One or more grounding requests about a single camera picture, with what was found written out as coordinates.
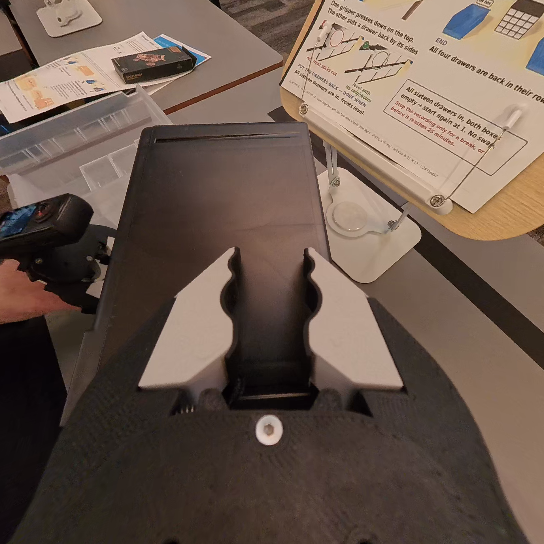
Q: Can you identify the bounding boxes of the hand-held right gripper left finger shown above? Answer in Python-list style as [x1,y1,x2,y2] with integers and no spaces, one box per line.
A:
[138,246,241,392]

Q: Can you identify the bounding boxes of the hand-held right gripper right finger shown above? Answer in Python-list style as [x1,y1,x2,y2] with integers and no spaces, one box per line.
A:
[303,247,404,392]

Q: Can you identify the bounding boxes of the translucent plastic bin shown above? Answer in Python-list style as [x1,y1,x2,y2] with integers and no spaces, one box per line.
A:
[0,85,175,239]

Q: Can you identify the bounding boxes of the black drawer cabinet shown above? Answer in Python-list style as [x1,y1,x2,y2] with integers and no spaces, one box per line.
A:
[59,122,331,428]

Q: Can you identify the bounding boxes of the person's left hand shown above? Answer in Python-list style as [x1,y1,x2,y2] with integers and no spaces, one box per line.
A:
[0,259,82,325]

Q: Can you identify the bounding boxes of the folded paper leaflet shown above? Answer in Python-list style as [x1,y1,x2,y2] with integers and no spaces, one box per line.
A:
[0,33,212,124]

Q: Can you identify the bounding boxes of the instruction sheet on stand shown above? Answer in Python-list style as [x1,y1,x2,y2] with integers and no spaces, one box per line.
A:
[267,0,544,284]

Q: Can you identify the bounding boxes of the small black carton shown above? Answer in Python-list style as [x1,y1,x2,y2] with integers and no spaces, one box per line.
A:
[111,47,197,84]

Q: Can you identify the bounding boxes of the person's black clothing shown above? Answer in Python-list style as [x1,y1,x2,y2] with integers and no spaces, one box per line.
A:
[0,314,67,544]

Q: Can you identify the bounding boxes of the white phone stand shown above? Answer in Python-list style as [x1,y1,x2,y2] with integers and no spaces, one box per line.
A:
[36,0,103,38]

